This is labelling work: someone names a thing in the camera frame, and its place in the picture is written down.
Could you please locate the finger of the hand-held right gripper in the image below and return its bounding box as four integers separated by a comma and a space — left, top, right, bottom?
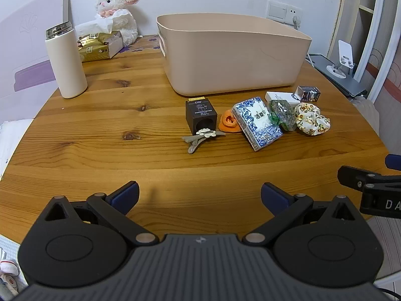
337, 165, 401, 192
385, 154, 401, 171

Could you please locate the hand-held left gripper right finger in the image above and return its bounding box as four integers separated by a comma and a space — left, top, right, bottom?
242, 181, 358, 246

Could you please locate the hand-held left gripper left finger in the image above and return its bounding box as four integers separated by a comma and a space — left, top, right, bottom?
44, 181, 159, 247

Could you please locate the floral fabric scrunchie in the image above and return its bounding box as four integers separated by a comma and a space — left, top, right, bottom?
294, 102, 331, 136

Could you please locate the blue white tissue packet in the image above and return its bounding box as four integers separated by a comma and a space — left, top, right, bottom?
231, 97, 283, 152

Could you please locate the green wrapped packet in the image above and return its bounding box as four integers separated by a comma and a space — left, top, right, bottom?
269, 99, 297, 132

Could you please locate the orange rubber toy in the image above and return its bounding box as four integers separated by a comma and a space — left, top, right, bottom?
218, 109, 242, 133

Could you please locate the grey flower hair clip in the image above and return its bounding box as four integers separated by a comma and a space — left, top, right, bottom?
181, 128, 226, 154

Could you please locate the small dark printed box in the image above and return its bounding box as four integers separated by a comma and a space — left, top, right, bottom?
295, 85, 322, 103

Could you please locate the white flat box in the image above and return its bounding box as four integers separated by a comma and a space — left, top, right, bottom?
265, 91, 301, 105

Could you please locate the grey laptop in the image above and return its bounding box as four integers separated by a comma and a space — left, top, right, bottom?
308, 54, 368, 98

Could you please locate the dark brown small box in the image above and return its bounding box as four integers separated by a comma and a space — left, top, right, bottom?
185, 97, 218, 135

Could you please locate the white phone stand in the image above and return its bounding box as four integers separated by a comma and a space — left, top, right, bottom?
326, 40, 357, 79

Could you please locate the white red sneaker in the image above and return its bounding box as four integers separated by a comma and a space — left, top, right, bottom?
0, 247, 24, 296

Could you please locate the white thermos bottle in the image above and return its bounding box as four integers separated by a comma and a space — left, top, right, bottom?
44, 21, 88, 99

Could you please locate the beige plastic storage bin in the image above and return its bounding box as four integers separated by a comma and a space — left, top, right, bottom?
156, 14, 313, 97

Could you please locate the gold tissue box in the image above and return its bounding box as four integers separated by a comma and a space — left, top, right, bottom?
74, 9, 132, 63

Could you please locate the pink white board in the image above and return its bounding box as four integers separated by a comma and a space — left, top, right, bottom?
0, 0, 73, 123

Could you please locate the white plush lamb toy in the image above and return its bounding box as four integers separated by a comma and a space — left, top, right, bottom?
95, 0, 140, 45

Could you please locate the white shelf frame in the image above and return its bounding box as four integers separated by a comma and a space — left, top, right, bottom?
327, 0, 401, 138

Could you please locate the white wall switch socket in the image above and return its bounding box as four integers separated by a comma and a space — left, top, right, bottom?
266, 0, 304, 24

